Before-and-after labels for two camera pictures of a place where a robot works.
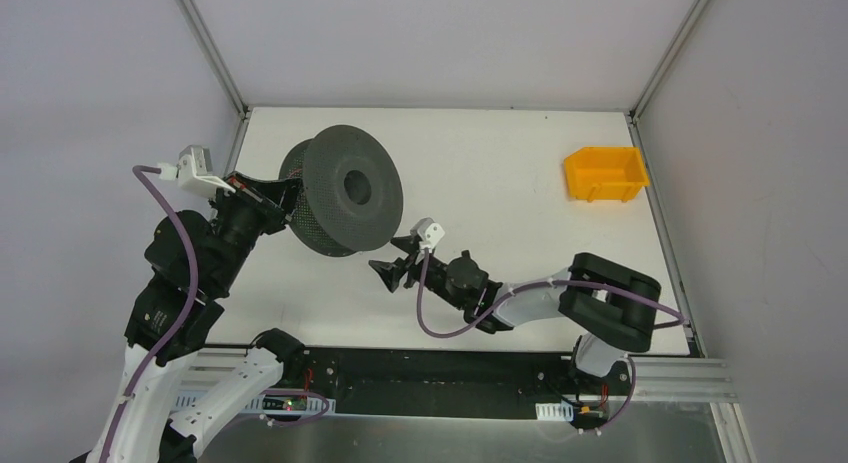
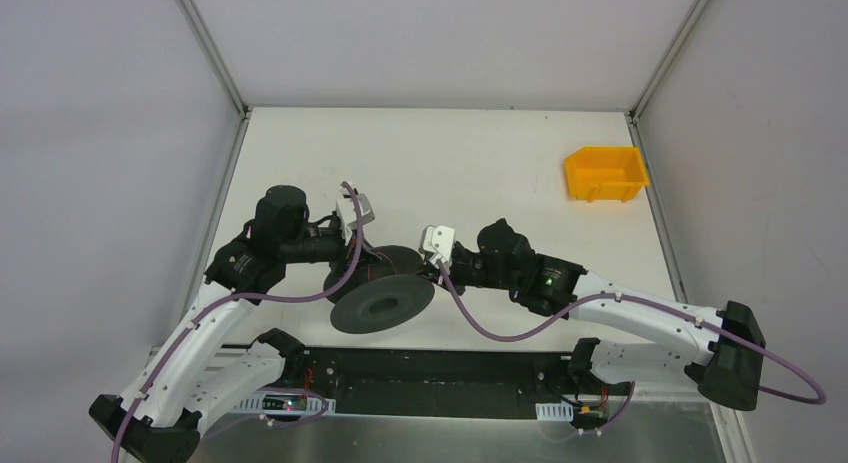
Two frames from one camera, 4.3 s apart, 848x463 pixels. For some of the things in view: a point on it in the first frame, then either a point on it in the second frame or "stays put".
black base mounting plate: (439, 382) stays put
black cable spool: (351, 194) -> (385, 294)
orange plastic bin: (605, 174) stays put
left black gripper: (263, 199) -> (354, 249)
